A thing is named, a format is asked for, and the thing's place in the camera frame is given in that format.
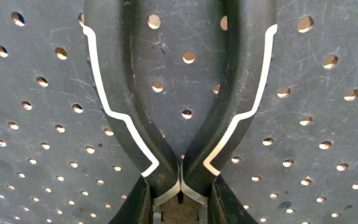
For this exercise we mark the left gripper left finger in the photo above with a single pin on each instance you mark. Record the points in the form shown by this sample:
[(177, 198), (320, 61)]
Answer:
[(137, 208)]

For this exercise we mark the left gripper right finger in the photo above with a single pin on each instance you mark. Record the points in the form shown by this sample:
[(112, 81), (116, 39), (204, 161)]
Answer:
[(225, 208)]

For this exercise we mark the black and white pliers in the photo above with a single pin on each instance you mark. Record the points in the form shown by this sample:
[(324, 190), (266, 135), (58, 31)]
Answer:
[(117, 77)]

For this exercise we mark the black pegboard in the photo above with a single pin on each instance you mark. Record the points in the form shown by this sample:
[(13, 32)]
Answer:
[(322, 124)]

